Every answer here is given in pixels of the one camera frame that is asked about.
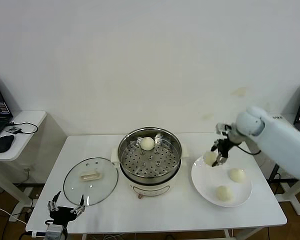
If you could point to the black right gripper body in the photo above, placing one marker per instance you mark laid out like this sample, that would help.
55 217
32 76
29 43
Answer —
226 147

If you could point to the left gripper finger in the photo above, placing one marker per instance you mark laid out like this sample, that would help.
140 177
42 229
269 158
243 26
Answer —
79 210
53 206

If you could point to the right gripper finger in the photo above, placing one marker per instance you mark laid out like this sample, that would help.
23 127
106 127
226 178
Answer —
216 145
222 160

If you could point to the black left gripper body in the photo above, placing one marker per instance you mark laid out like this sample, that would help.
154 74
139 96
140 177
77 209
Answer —
62 215

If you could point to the white steamed baozi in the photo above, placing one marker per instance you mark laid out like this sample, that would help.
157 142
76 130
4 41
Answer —
147 144
210 158
238 175
224 193

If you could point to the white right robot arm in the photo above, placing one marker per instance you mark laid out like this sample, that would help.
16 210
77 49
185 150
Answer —
277 140

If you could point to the stainless steel steamer basket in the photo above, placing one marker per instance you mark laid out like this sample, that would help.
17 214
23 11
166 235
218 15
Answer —
150 162

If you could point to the brown floor socket box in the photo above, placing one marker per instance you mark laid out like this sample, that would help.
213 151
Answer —
35 195

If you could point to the white round plate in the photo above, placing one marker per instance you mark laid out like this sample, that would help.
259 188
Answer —
205 185

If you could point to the white floor power strip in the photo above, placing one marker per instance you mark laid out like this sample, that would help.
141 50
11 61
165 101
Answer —
17 216

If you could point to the small printed label sticker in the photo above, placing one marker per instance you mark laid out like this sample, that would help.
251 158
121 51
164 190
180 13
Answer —
277 117

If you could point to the white side table with mouse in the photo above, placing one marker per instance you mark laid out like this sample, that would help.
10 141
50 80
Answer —
22 147

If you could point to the white electric cooking pot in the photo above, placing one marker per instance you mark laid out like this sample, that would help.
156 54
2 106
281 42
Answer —
152 188

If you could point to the black computer mouse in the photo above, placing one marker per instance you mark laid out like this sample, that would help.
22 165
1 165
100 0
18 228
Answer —
4 143

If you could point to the small black patterned device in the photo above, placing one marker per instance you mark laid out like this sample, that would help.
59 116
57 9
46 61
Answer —
13 130

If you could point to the white side table with label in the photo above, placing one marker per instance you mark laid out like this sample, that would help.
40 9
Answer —
298 207

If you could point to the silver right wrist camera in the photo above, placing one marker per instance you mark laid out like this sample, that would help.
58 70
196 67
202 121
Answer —
223 129

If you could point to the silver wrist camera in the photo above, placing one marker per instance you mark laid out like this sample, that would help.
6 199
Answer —
223 129
55 231

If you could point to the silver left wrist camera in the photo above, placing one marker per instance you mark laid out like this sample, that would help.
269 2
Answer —
55 231

